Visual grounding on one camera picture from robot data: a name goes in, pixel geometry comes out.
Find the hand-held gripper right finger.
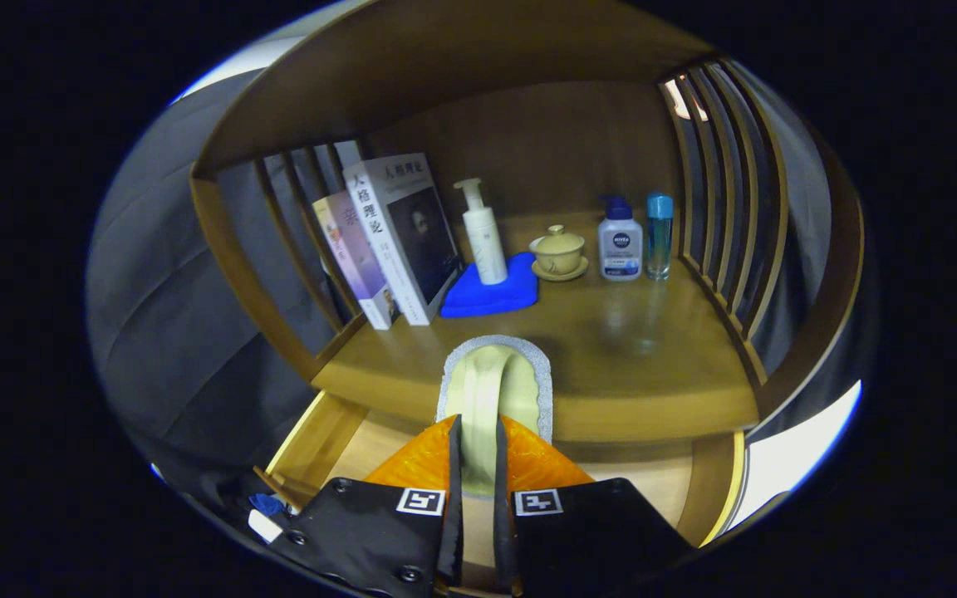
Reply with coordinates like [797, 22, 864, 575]
[493, 414, 695, 598]

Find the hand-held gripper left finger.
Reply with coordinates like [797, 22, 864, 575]
[267, 414, 464, 598]

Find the pale yellow grey-rimmed sponge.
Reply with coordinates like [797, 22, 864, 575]
[435, 335, 554, 499]

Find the wooden drawer with black knob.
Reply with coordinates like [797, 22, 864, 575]
[254, 390, 747, 582]

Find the wooden countertop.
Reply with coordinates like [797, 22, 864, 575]
[311, 208, 760, 444]

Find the wooden cabinet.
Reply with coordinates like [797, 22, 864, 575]
[188, 0, 866, 549]

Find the small white object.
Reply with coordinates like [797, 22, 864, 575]
[248, 510, 282, 545]

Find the blue folded cloth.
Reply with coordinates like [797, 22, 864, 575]
[439, 252, 540, 320]

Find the purple paperback book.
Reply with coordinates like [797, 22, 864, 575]
[312, 191, 400, 331]

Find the white pump bottle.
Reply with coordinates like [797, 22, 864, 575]
[454, 178, 509, 286]

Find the thick white book dark cover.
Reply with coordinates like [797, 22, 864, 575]
[343, 152, 464, 326]

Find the yellow lidded teacup with saucer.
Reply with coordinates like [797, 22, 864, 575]
[528, 224, 590, 282]

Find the white flat panel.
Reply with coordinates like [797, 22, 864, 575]
[728, 380, 863, 532]

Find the white lotion bottle blue cap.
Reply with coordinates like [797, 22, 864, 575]
[597, 195, 644, 282]

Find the slim blue bottle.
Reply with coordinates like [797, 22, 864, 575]
[645, 193, 675, 282]

